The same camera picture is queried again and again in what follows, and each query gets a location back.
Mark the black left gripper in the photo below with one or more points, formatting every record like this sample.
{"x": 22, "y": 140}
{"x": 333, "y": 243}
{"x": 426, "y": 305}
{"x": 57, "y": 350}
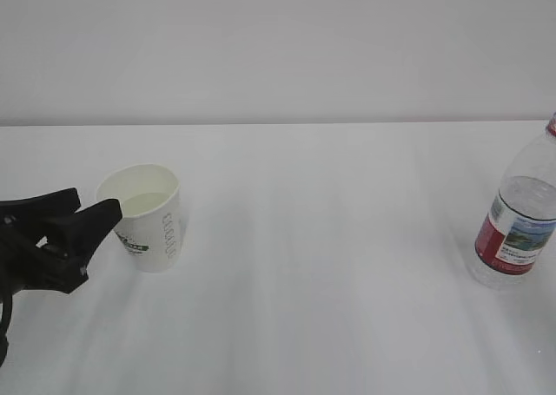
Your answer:
{"x": 61, "y": 263}

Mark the white paper coffee cup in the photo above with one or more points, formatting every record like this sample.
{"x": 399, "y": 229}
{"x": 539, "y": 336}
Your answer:
{"x": 151, "y": 225}

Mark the clear water bottle red label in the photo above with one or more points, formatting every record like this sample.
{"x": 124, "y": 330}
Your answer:
{"x": 521, "y": 219}

